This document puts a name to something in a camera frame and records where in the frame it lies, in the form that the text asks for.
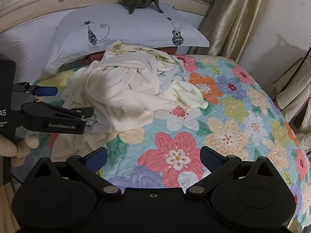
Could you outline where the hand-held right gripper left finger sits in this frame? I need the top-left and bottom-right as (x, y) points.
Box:
(23, 148), (122, 198)

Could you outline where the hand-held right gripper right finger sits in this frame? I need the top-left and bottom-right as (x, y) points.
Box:
(186, 146), (283, 198)

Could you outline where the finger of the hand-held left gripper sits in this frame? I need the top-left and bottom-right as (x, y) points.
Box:
(12, 82), (58, 96)
(21, 103), (94, 135)

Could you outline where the cream garment with green trim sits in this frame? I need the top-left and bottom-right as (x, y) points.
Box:
(52, 41), (181, 163)

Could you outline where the black clothes rack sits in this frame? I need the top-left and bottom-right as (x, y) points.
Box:
(284, 50), (311, 90)

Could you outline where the person's left hand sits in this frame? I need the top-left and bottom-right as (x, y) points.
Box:
(0, 131), (39, 167)

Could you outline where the floral quilt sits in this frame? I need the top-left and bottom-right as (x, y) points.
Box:
(31, 53), (309, 229)

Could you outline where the pale yellow garment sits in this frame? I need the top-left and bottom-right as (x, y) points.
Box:
(164, 80), (209, 109)

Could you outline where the cream wooden headboard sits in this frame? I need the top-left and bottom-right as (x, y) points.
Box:
(0, 0), (209, 33)

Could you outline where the pale blue garment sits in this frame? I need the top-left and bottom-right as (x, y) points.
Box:
(158, 59), (191, 84)

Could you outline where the white quilted jacket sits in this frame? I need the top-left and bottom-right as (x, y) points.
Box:
(273, 70), (311, 133)

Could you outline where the cat print pillow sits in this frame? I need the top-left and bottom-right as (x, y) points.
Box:
(40, 1), (211, 78)

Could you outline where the golden curtain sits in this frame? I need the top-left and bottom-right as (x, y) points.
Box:
(190, 0), (276, 63)

